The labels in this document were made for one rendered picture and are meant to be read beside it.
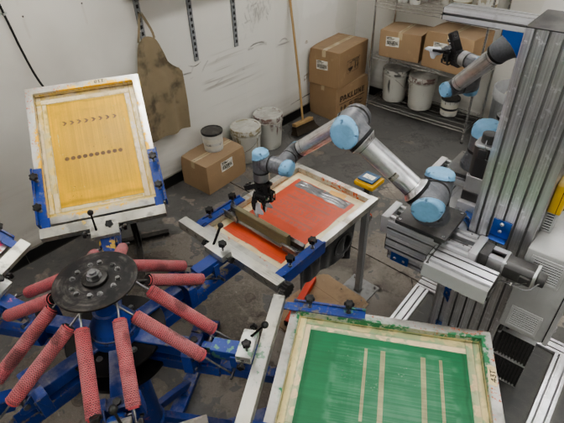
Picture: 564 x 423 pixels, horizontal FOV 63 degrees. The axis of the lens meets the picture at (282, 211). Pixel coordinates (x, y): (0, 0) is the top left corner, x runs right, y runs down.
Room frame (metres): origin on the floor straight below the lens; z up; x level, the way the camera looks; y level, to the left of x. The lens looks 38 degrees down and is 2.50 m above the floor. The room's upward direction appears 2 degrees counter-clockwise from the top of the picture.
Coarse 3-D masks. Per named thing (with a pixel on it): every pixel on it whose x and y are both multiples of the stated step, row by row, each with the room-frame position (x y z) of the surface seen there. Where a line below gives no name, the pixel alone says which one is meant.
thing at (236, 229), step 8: (280, 192) 2.17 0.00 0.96; (288, 192) 2.17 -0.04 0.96; (264, 216) 1.96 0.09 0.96; (272, 216) 1.95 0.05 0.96; (232, 224) 1.90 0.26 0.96; (240, 224) 1.89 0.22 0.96; (272, 224) 1.88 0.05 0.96; (232, 232) 1.83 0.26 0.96; (240, 232) 1.82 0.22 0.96; (248, 232) 1.82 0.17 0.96; (248, 240) 1.76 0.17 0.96; (256, 240) 1.76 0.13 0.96
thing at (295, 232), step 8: (344, 200) 2.07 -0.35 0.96; (328, 216) 1.94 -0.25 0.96; (336, 216) 1.93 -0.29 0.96; (280, 224) 1.88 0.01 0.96; (288, 224) 1.88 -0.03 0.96; (320, 224) 1.87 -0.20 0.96; (328, 224) 1.87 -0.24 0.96; (288, 232) 1.81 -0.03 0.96; (296, 232) 1.81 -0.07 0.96; (304, 232) 1.81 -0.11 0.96; (312, 232) 1.80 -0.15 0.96; (320, 232) 1.80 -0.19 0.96; (264, 240) 1.76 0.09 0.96; (304, 240) 1.75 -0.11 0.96; (264, 248) 1.70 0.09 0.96; (272, 248) 1.69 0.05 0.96; (280, 248) 1.69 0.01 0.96; (272, 256) 1.64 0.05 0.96; (280, 256) 1.64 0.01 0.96
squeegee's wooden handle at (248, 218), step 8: (240, 208) 1.89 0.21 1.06; (240, 216) 1.87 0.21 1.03; (248, 216) 1.83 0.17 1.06; (248, 224) 1.83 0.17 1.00; (256, 224) 1.79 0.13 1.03; (264, 224) 1.76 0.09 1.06; (264, 232) 1.75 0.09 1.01; (272, 232) 1.72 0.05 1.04; (280, 232) 1.69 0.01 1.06; (280, 240) 1.68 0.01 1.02; (288, 240) 1.66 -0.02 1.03
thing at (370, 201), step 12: (300, 168) 2.37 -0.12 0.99; (276, 180) 2.24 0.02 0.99; (324, 180) 2.24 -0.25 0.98; (336, 180) 2.22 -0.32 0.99; (252, 192) 2.13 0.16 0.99; (348, 192) 2.12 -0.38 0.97; (360, 192) 2.09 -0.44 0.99; (240, 204) 2.03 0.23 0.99; (372, 204) 1.98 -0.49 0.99; (348, 216) 1.89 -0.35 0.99; (360, 216) 1.91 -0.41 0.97; (336, 228) 1.79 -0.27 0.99; (228, 240) 1.73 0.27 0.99; (324, 240) 1.70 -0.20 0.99; (252, 252) 1.64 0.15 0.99; (264, 264) 1.55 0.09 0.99
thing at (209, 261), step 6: (204, 258) 1.55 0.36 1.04; (210, 258) 1.55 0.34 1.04; (216, 258) 1.55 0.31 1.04; (198, 264) 1.51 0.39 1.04; (204, 264) 1.51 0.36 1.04; (210, 264) 1.51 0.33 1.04; (222, 264) 1.55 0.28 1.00; (192, 270) 1.48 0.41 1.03; (198, 270) 1.47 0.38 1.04; (204, 270) 1.48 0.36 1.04; (210, 270) 1.50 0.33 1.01
